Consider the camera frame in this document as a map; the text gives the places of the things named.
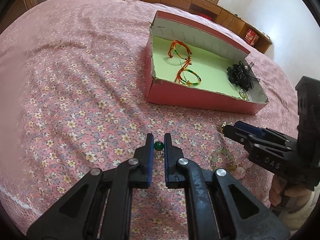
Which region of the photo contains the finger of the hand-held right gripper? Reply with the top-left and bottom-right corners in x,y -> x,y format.
234,121 -> 298,146
222,124 -> 288,155

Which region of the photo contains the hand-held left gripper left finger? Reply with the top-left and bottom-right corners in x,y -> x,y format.
26,133 -> 154,240

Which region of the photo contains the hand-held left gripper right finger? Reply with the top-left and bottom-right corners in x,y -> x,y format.
164,133 -> 292,240

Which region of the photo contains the green bead earring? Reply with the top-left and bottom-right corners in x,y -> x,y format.
153,141 -> 165,159

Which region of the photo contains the gold flower earring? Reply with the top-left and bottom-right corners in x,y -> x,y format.
219,121 -> 234,133

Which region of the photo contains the gold pearl brooch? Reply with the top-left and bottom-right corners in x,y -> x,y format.
237,89 -> 252,102

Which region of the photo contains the black ribbon hair clip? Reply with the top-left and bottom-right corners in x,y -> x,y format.
226,60 -> 260,92

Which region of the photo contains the rainbow bracelet with red cord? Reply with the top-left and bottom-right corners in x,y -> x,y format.
174,61 -> 202,87

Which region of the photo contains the pink cardboard box green lining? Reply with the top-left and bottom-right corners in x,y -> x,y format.
146,10 -> 269,115

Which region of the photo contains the rainbow bracelet with gold charm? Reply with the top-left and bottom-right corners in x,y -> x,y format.
166,40 -> 193,63

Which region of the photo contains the person's right hand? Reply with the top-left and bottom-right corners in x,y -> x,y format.
269,174 -> 314,208

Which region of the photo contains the red packet in cabinet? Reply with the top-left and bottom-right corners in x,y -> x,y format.
244,28 -> 259,46

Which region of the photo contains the red cloth in cabinet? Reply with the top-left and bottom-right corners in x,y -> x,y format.
197,11 -> 216,21

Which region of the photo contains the pale jade bead bracelet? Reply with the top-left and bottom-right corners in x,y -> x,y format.
209,147 -> 236,172

